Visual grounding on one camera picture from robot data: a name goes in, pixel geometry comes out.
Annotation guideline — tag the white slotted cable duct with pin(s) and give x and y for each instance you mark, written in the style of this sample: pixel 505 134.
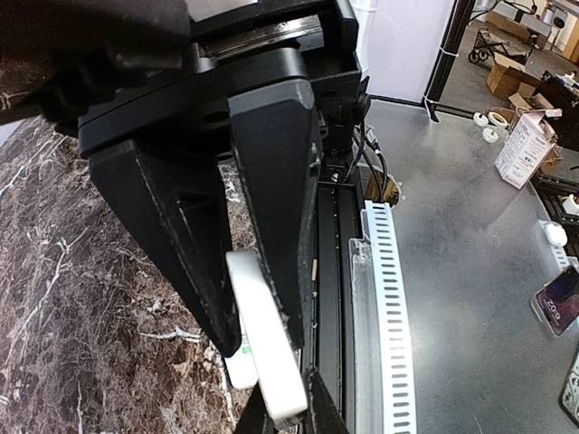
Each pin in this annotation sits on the white slotted cable duct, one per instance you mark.
pixel 384 377

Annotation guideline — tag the white remote control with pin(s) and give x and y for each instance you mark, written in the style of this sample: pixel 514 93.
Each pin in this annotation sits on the white remote control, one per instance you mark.
pixel 240 366

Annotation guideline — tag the right black frame post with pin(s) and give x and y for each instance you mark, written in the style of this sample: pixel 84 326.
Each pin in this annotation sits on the right black frame post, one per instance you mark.
pixel 447 54

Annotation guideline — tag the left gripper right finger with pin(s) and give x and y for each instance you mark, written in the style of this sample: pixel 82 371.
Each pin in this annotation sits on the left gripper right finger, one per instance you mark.
pixel 322 416

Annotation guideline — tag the white carton box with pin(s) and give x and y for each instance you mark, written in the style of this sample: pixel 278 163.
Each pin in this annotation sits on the white carton box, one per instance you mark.
pixel 530 139

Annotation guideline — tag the white battery cover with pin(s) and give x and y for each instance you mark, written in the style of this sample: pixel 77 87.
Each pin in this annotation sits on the white battery cover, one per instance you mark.
pixel 275 363

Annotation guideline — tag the smartphone on stand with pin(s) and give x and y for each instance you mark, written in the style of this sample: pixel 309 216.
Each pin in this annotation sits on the smartphone on stand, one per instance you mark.
pixel 556 303

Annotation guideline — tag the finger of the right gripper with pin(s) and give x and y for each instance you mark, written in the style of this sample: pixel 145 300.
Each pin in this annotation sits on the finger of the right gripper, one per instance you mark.
pixel 174 206
pixel 280 203

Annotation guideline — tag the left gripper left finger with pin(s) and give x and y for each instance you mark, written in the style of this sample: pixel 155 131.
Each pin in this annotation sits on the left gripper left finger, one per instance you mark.
pixel 255 418

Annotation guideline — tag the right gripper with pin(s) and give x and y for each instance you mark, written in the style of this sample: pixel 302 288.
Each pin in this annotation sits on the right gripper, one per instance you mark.
pixel 268 78

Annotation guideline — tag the black front rail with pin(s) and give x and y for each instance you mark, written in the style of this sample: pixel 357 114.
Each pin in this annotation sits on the black front rail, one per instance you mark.
pixel 337 222

